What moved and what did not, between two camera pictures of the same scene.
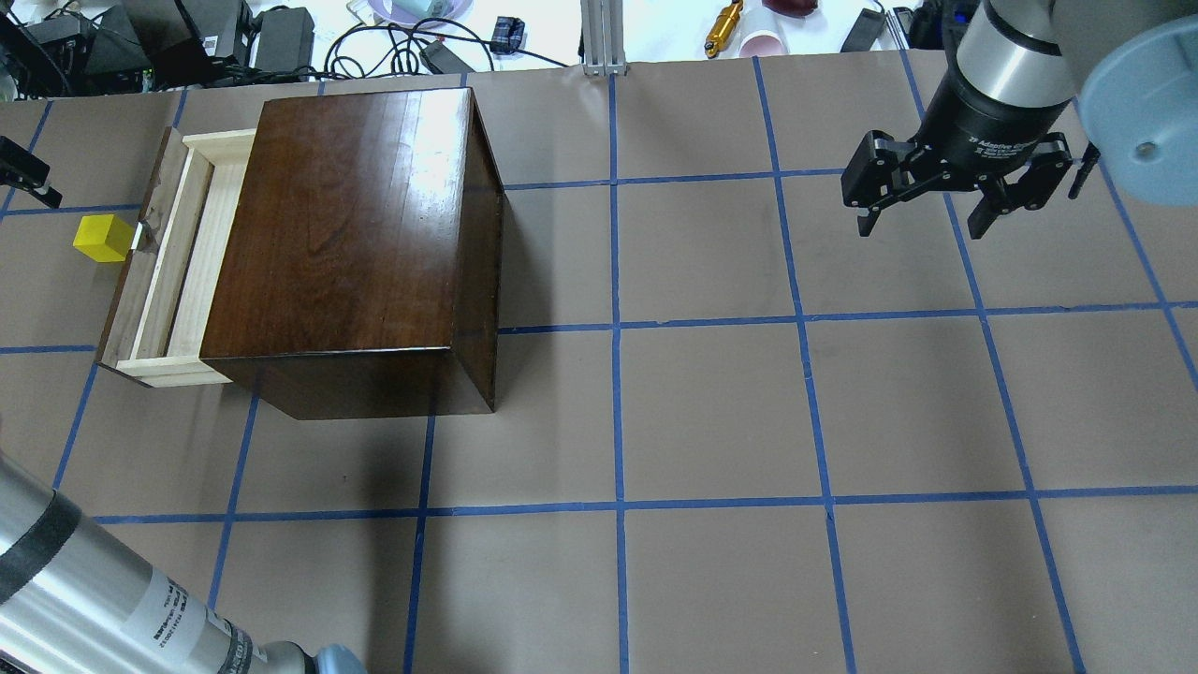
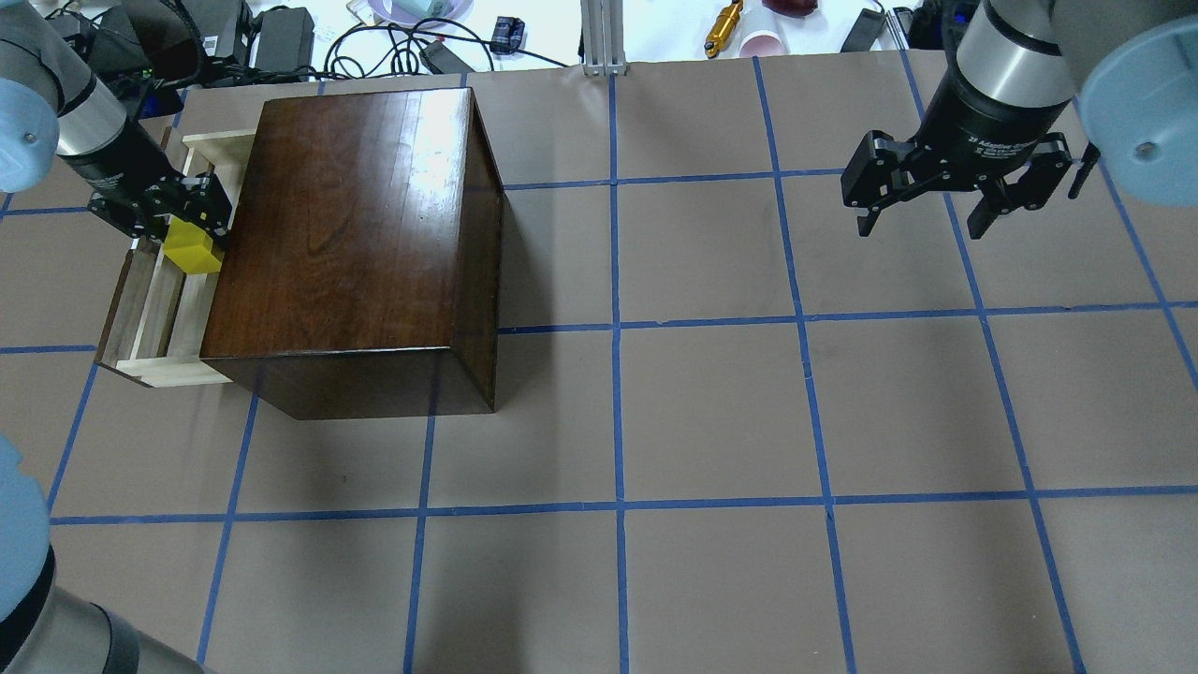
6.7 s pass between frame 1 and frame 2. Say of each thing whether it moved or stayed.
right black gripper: stayed
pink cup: stayed
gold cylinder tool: stayed
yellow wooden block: moved
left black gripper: moved
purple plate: stayed
